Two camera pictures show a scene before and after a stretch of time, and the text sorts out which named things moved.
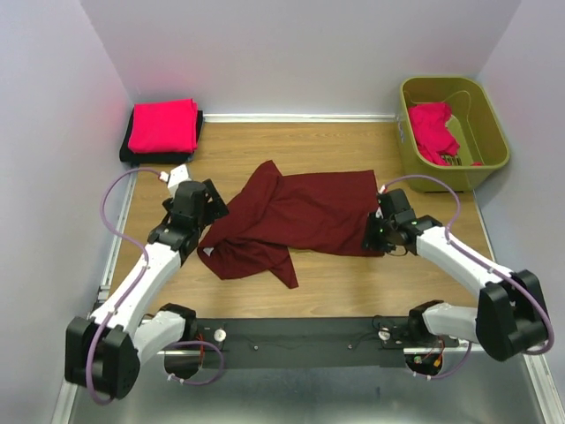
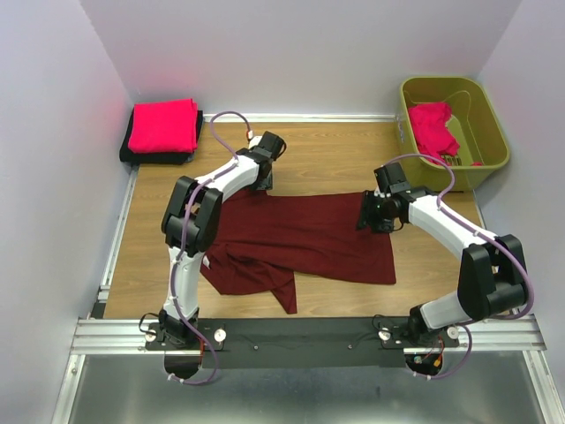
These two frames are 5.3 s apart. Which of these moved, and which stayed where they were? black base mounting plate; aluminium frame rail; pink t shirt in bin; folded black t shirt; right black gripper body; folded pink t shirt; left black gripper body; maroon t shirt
Moved: maroon t shirt; right black gripper body; left black gripper body
Stayed: black base mounting plate; pink t shirt in bin; folded black t shirt; folded pink t shirt; aluminium frame rail
